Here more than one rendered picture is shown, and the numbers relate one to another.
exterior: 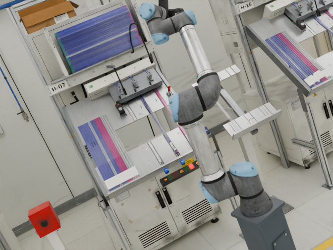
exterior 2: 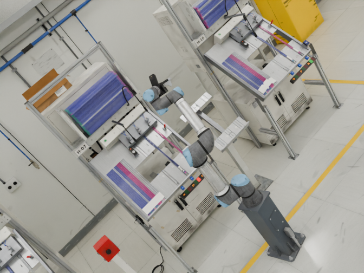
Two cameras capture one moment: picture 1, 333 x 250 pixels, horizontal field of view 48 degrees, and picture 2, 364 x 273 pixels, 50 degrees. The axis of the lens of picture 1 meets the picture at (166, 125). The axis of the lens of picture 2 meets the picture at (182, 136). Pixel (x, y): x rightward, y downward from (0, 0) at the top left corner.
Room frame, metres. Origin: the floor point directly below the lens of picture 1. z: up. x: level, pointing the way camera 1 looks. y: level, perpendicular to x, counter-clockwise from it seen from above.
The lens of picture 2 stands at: (-0.63, 0.04, 2.36)
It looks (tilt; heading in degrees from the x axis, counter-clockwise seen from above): 26 degrees down; 356
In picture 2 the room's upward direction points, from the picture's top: 37 degrees counter-clockwise
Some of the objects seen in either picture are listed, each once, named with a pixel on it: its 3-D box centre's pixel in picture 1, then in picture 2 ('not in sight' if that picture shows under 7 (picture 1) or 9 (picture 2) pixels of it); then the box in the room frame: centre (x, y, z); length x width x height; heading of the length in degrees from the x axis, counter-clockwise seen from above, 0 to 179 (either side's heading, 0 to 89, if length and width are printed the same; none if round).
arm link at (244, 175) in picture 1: (244, 177); (241, 184); (1.56, -0.24, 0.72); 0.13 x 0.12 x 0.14; 85
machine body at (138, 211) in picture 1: (154, 192); (169, 197); (2.67, 0.28, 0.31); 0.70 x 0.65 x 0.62; 103
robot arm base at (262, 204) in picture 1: (253, 198); (249, 195); (1.55, -0.24, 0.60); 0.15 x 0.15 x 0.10
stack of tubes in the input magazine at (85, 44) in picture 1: (99, 38); (99, 102); (2.57, 0.19, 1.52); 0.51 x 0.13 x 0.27; 103
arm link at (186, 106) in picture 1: (202, 147); (211, 175); (1.57, -0.11, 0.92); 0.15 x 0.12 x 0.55; 85
